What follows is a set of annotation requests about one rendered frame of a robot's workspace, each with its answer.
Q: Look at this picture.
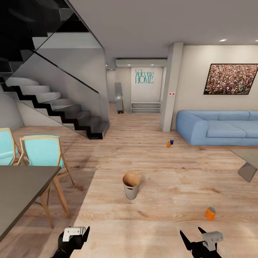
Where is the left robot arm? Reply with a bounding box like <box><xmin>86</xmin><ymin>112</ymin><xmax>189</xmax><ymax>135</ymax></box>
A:
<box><xmin>52</xmin><ymin>226</ymin><xmax>90</xmax><ymax>258</ymax></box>

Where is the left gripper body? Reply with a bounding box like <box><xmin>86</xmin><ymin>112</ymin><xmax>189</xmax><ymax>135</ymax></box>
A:
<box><xmin>57</xmin><ymin>234</ymin><xmax>83</xmax><ymax>258</ymax></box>

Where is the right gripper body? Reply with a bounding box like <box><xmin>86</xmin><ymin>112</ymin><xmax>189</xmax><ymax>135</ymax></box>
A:
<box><xmin>192</xmin><ymin>240</ymin><xmax>222</xmax><ymax>258</ymax></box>

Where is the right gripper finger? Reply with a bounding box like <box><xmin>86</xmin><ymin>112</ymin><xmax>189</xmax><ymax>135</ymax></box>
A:
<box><xmin>198</xmin><ymin>227</ymin><xmax>207</xmax><ymax>234</ymax></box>
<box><xmin>180</xmin><ymin>230</ymin><xmax>195</xmax><ymax>250</ymax></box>

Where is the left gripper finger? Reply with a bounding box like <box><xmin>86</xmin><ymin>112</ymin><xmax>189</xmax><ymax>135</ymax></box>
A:
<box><xmin>83</xmin><ymin>226</ymin><xmax>90</xmax><ymax>244</ymax></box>

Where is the trash can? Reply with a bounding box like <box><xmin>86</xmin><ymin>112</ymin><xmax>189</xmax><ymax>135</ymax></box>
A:
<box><xmin>122</xmin><ymin>172</ymin><xmax>141</xmax><ymax>200</ymax></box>

